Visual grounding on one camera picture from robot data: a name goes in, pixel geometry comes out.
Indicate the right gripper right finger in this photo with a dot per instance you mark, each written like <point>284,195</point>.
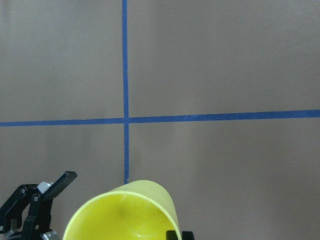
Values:
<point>184,235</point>

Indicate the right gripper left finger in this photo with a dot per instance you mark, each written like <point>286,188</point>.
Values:
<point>26,214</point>

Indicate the yellow plastic cup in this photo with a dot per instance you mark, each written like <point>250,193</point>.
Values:
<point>139,210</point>

